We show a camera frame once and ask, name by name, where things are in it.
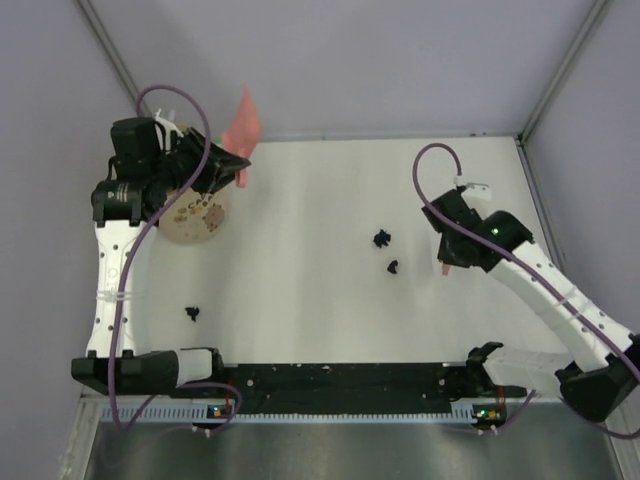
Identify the beige capybara bucket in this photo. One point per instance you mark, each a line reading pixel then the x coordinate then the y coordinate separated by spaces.
pixel 195 217

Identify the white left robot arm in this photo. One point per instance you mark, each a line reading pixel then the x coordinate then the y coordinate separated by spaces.
pixel 152 159

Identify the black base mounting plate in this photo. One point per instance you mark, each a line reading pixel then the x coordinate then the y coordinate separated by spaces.
pixel 341 388

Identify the black paper scrap left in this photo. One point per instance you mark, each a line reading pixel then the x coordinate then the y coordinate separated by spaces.
pixel 192 312

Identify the aluminium frame post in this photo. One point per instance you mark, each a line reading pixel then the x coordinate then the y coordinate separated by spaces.
pixel 118 66
pixel 595 16

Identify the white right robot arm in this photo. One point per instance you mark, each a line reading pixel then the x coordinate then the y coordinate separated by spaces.
pixel 596 372

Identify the right aluminium frame post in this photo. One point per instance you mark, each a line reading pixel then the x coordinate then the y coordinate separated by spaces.
pixel 595 16

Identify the black paper scrap centre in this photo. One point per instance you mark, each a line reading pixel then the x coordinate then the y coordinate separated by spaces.
pixel 393 267

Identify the black paper scrap upper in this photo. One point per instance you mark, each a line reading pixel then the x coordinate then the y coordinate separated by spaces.
pixel 382 239

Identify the left aluminium frame post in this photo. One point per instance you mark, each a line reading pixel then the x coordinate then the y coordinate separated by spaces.
pixel 118 66

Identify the grey slotted cable duct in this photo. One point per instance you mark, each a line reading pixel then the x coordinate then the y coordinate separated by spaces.
pixel 211 413

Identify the black paper scrap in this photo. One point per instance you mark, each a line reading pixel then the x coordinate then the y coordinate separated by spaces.
pixel 192 312
pixel 382 239
pixel 393 267

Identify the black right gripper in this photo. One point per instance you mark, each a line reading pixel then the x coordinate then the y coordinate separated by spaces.
pixel 443 254

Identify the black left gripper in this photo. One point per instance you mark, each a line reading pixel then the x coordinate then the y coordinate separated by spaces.
pixel 220 169

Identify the pink dustpan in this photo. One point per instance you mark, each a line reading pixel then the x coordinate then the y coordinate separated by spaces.
pixel 244 133

